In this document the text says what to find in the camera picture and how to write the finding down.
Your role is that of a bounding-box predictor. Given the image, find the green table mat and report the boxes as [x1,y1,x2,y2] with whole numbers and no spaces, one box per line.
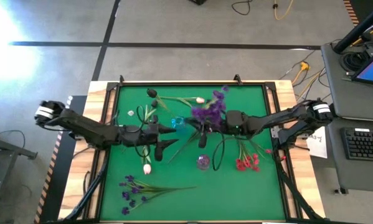
[99,84,287,222]

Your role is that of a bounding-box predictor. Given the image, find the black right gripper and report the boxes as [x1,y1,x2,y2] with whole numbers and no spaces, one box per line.
[185,109,253,149]

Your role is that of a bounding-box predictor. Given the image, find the black diagonal strut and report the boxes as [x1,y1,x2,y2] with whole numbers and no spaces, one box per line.
[61,155,110,222]
[276,161,326,222]

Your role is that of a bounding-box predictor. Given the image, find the red artificial flower bunch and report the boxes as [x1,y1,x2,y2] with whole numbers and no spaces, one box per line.
[235,138,262,172]
[167,130,202,165]

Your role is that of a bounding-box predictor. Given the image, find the purple artificial flower bunch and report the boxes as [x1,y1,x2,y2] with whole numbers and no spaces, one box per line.
[118,174,197,216]
[173,85,230,134]

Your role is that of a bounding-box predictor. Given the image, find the coiled black cables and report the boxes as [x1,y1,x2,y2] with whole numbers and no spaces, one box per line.
[341,49,371,73]

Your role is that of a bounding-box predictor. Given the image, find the yellow extension cord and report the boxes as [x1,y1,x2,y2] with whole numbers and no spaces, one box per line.
[291,61,326,99]

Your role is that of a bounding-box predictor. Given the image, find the grey metal stand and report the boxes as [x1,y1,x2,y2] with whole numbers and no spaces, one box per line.
[0,124,39,224]

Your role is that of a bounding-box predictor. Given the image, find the grey desk with keyboard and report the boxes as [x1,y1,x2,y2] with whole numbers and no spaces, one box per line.
[324,116,373,194]

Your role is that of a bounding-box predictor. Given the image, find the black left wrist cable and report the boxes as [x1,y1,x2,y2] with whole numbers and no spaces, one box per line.
[134,105,153,159]

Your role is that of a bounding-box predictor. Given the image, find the small red flower sprig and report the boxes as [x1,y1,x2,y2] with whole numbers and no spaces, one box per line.
[248,139,273,156]

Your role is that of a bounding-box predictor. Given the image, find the purple glass vase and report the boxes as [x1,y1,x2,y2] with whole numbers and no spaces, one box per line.
[196,154,211,171]

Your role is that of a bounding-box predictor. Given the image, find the black pole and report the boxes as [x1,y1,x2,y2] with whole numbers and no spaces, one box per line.
[333,1,373,54]

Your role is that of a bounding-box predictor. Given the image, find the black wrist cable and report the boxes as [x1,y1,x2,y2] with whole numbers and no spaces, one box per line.
[211,136,237,172]
[134,105,153,159]

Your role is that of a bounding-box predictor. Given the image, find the black floor mat striped edge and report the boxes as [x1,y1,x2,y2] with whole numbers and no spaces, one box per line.
[33,95,87,224]
[343,0,373,44]

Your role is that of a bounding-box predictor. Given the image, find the pink artificial tulip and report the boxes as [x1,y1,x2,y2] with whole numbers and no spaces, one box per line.
[141,146,153,176]
[156,95,205,108]

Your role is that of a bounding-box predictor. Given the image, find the black keyboard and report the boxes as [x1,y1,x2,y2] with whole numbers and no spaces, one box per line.
[340,126,373,163]

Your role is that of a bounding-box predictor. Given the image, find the black table frame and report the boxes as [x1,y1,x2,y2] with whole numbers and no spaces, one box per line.
[89,79,299,224]

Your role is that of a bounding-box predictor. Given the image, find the black floor cable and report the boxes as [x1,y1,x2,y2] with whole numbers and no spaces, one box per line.
[231,0,253,16]

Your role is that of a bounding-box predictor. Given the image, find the grey desk with laptop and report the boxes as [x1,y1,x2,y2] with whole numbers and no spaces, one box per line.
[320,42,373,123]

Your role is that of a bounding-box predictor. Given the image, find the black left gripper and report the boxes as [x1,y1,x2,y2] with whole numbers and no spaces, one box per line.
[119,114,179,162]

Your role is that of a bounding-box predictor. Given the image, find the blue glass vase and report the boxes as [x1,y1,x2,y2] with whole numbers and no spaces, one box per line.
[171,115,187,131]

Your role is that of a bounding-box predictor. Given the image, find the white paper sheet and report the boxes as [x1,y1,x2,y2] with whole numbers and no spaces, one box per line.
[306,126,329,159]

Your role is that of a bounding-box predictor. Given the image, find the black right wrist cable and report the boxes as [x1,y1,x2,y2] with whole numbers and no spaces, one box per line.
[211,136,237,172]

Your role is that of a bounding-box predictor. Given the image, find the yellow floor cable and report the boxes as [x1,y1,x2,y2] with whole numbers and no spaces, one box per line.
[273,0,295,21]

